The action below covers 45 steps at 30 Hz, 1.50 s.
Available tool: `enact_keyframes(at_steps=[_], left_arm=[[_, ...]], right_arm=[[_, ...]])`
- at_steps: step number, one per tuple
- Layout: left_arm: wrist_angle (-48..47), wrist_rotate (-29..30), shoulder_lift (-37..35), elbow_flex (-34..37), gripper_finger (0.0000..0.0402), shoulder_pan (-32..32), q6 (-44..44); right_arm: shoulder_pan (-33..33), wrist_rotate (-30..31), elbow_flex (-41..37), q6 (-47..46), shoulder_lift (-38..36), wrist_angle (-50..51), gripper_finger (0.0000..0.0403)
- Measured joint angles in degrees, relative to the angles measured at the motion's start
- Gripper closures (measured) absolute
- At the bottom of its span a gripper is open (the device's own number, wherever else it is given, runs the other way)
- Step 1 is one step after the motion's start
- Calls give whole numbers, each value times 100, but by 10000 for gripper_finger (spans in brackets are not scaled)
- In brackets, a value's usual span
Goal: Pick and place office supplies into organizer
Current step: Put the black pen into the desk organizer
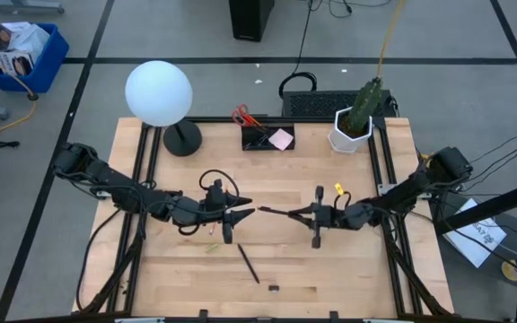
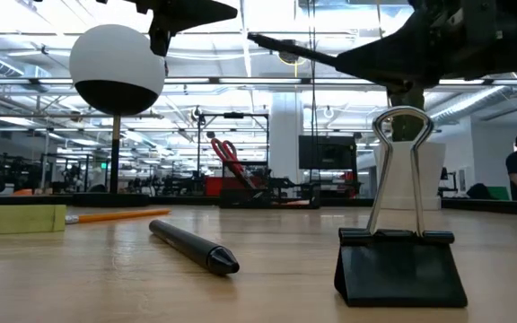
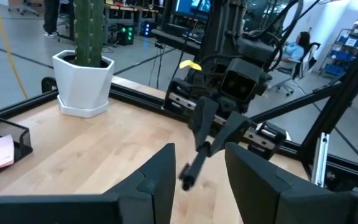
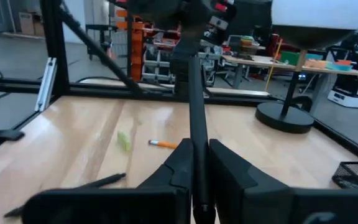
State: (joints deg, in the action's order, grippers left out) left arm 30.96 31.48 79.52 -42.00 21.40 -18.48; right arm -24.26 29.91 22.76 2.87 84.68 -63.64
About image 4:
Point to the green eraser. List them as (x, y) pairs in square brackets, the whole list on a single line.
[(124, 141)]

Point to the silver aluminium corner bracket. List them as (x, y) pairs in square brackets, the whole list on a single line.
[(46, 84)]

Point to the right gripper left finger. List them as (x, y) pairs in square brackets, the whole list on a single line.
[(172, 202)]

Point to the brown cardboard boxes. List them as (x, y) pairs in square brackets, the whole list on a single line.
[(30, 25)]

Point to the black pen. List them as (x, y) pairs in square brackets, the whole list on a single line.
[(199, 124), (104, 180)]

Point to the black table clamp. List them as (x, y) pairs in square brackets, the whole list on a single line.
[(2, 135)]

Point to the short orange pencil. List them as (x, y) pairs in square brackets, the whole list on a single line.
[(166, 144)]

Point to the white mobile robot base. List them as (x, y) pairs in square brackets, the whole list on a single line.
[(346, 93)]

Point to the white globe table lamp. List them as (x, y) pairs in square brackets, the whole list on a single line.
[(322, 15)]

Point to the wooden work table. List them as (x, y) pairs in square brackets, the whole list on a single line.
[(259, 60)]

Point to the orange shelf rack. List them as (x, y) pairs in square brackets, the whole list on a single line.
[(137, 46)]

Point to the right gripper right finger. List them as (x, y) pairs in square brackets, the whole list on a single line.
[(247, 202)]

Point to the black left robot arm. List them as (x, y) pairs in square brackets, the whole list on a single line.
[(185, 18)]

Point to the black mesh desk organizer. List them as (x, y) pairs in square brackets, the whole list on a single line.
[(353, 174)]

